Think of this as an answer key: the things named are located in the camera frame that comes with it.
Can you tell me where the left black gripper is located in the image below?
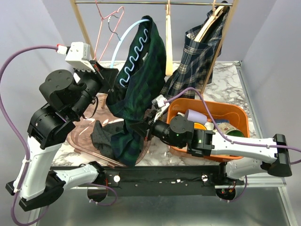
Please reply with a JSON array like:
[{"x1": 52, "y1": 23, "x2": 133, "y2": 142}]
[{"x1": 68, "y1": 59, "x2": 118, "y2": 119}]

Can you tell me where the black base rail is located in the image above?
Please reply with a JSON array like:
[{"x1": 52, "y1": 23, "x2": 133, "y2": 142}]
[{"x1": 87, "y1": 165, "x2": 234, "y2": 200}]

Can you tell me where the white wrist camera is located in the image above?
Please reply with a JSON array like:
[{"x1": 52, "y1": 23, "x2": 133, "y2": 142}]
[
  {"x1": 149, "y1": 94, "x2": 170, "y2": 122},
  {"x1": 65, "y1": 42, "x2": 95, "y2": 72}
]

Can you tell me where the orange bowl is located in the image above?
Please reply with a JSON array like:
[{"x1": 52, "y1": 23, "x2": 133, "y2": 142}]
[{"x1": 194, "y1": 122, "x2": 207, "y2": 130}]

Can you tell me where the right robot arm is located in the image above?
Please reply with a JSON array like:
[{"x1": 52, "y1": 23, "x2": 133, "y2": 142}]
[{"x1": 130, "y1": 115, "x2": 292, "y2": 185}]

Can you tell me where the blue rimmed cup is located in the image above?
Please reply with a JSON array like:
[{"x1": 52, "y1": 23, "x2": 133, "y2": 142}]
[{"x1": 214, "y1": 119, "x2": 230, "y2": 125}]

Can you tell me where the green bowl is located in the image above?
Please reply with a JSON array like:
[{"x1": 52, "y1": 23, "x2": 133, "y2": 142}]
[{"x1": 226, "y1": 129, "x2": 245, "y2": 137}]

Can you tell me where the empty wooden hanger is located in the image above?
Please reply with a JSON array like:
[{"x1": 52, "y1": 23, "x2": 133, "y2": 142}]
[{"x1": 166, "y1": 0, "x2": 173, "y2": 76}]

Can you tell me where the white floral mug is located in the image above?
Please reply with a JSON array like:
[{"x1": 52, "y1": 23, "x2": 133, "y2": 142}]
[{"x1": 217, "y1": 122, "x2": 238, "y2": 136}]

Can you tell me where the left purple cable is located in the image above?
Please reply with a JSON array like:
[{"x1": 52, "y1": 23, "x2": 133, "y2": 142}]
[{"x1": 0, "y1": 45, "x2": 59, "y2": 224}]

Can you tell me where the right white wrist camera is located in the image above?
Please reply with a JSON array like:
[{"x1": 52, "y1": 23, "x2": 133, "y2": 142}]
[{"x1": 149, "y1": 94, "x2": 170, "y2": 122}]

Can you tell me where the wooden hanger with skirt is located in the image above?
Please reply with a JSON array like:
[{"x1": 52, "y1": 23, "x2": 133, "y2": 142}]
[{"x1": 194, "y1": 0, "x2": 228, "y2": 42}]

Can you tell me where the pink transparent basin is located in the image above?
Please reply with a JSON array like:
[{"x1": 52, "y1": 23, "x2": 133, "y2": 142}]
[{"x1": 66, "y1": 93, "x2": 151, "y2": 168}]

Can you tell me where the wooden clothes rack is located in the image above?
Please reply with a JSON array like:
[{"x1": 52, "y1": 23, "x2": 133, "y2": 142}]
[{"x1": 70, "y1": 0, "x2": 239, "y2": 93}]

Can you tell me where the purple cable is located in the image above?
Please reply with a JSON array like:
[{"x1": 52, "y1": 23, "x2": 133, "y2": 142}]
[
  {"x1": 0, "y1": 45, "x2": 59, "y2": 224},
  {"x1": 164, "y1": 87, "x2": 301, "y2": 165}
]

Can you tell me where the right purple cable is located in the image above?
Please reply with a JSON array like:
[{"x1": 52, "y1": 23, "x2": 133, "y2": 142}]
[{"x1": 164, "y1": 87, "x2": 301, "y2": 165}]

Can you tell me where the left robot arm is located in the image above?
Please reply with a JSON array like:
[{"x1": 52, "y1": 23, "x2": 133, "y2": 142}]
[{"x1": 6, "y1": 60, "x2": 119, "y2": 211}]

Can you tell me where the dark grey dotted skirt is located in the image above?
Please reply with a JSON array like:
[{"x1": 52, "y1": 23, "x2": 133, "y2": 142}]
[{"x1": 90, "y1": 120, "x2": 124, "y2": 160}]

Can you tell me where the green plaid skirt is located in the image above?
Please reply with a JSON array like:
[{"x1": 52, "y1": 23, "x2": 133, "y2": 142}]
[{"x1": 106, "y1": 16, "x2": 166, "y2": 167}]

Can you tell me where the navy beige plaid skirt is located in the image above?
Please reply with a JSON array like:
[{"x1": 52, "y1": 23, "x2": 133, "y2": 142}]
[{"x1": 161, "y1": 7, "x2": 229, "y2": 99}]

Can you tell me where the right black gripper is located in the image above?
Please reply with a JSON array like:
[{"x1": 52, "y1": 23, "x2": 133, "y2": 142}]
[{"x1": 130, "y1": 109, "x2": 183, "y2": 149}]

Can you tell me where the pink wire hanger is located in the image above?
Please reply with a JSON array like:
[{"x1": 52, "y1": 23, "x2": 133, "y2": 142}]
[{"x1": 93, "y1": 0, "x2": 125, "y2": 62}]

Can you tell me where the orange plastic bin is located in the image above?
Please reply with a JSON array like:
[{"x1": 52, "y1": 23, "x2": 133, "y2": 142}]
[{"x1": 166, "y1": 98, "x2": 250, "y2": 162}]

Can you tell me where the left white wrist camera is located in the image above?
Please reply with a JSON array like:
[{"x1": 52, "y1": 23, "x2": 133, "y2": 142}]
[{"x1": 65, "y1": 42, "x2": 95, "y2": 72}]

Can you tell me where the light blue wavy hanger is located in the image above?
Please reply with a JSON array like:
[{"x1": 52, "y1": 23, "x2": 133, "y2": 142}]
[{"x1": 110, "y1": 19, "x2": 150, "y2": 87}]

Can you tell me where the lavender cup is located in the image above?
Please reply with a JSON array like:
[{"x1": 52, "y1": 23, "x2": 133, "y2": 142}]
[{"x1": 184, "y1": 109, "x2": 207, "y2": 125}]

